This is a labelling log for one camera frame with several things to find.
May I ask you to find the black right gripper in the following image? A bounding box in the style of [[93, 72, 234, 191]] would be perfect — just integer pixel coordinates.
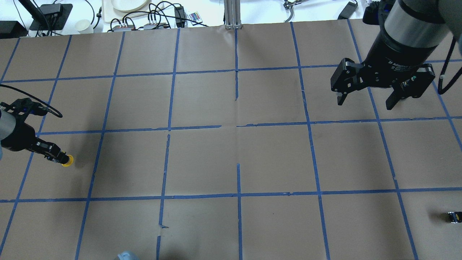
[[330, 32, 435, 110]]

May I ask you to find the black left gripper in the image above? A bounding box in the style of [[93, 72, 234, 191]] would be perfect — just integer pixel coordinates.
[[1, 120, 61, 157]]

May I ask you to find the yellow push button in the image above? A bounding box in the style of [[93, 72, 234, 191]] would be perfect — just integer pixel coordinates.
[[49, 151, 74, 167]]

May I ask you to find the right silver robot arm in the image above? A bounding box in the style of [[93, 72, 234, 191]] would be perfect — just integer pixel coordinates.
[[330, 0, 461, 110]]

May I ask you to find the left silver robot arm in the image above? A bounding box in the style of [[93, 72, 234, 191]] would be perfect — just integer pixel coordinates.
[[0, 110, 65, 162]]

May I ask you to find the green push button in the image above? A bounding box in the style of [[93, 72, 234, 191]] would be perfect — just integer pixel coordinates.
[[446, 211, 462, 224]]

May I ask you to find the black power adapter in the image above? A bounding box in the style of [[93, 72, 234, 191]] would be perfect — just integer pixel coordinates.
[[337, 0, 358, 20]]

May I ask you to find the white paper cup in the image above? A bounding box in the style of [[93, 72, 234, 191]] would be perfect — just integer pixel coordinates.
[[74, 19, 94, 34]]

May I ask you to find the black tripod base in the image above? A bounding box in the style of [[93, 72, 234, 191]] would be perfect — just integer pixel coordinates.
[[19, 0, 74, 32]]

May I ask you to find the beige tray with bowl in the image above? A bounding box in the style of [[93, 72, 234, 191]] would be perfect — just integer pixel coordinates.
[[102, 0, 159, 23]]

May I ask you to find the colourful remote control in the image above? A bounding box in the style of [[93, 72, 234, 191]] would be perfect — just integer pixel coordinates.
[[187, 12, 203, 23]]

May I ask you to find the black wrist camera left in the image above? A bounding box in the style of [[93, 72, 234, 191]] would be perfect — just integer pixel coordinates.
[[1, 98, 48, 116]]

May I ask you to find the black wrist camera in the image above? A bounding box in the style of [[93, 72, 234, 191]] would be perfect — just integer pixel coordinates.
[[362, 0, 396, 25], [1, 98, 48, 116]]

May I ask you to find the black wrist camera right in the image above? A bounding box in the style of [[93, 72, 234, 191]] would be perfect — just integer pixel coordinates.
[[362, 0, 396, 25]]

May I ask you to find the aluminium frame post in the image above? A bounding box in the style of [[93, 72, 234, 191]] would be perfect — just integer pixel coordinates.
[[224, 0, 242, 30]]

